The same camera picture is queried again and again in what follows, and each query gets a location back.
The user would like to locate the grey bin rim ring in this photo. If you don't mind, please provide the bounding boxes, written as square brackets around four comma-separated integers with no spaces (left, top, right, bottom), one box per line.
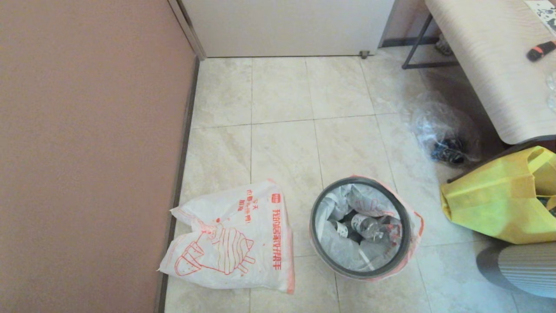
[309,176,412,280]

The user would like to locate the grey ribbed robot base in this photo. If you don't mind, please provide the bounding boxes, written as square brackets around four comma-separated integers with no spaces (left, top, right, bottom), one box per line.
[476,241,556,299]

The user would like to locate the clear plastic bag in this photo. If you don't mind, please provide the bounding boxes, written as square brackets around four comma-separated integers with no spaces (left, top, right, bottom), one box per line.
[408,91,483,168]

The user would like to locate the dark items in clear bag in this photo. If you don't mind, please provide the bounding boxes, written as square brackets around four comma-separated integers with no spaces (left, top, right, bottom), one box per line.
[431,138,470,166]

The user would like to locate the yellow non-woven bag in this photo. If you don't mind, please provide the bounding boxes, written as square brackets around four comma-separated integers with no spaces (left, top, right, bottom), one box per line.
[440,146,556,245]

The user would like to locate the dark bottle white label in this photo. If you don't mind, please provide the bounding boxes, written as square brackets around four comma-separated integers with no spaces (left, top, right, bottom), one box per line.
[328,212,363,244]

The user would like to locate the clear plastic bottle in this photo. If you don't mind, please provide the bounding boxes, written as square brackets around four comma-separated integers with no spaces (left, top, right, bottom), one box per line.
[351,213,391,243]

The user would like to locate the white door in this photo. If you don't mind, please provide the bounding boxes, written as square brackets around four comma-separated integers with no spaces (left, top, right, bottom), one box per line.
[180,0,396,58]

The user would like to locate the beige table with metal legs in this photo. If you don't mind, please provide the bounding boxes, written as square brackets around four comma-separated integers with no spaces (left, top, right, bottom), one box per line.
[402,13,556,183]

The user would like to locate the small white object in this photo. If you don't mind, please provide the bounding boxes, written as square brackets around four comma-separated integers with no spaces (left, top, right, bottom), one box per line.
[434,34,454,56]

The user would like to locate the black and red marker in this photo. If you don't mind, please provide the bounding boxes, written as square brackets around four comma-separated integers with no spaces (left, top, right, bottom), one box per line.
[526,40,556,62]

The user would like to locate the black-printed white paper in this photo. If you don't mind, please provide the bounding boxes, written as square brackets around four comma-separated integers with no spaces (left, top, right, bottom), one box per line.
[523,0,556,33]

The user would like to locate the grey door frame post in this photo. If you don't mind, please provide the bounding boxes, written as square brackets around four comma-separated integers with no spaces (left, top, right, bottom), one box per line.
[167,0,207,60]

